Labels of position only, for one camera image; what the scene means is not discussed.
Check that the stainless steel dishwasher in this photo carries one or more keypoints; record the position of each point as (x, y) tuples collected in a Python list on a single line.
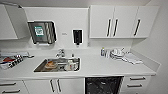
[(103, 86)]

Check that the black soap dispenser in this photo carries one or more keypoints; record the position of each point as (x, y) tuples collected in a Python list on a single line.
[(77, 36)]

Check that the small glass jar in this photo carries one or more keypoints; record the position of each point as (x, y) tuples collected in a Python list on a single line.
[(107, 53), (103, 52)]

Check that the white cup in sink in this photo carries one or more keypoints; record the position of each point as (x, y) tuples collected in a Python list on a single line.
[(71, 65)]

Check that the chrome faucet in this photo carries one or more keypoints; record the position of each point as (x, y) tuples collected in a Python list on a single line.
[(60, 54)]

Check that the orange item in sink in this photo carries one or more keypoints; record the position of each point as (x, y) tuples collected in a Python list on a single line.
[(50, 64)]

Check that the white two-door sink cabinet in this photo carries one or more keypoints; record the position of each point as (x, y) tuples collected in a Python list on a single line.
[(70, 86)]

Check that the paper towel dispenser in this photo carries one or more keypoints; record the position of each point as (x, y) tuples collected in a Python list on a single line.
[(40, 31)]

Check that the stainless steel sink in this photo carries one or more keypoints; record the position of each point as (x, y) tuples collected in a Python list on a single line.
[(40, 68)]

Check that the white paper pile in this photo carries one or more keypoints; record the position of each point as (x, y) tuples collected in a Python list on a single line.
[(133, 59)]

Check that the white drawer stack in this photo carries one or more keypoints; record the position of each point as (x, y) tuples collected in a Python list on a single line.
[(135, 83), (11, 87)]

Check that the dish rack with items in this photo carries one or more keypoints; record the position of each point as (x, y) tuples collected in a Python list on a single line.
[(13, 61)]

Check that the white wall outlet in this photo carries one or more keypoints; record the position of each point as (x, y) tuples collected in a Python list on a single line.
[(89, 44)]

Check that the white wall cabinet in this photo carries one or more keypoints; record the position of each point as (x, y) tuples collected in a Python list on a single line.
[(100, 21), (8, 23)]

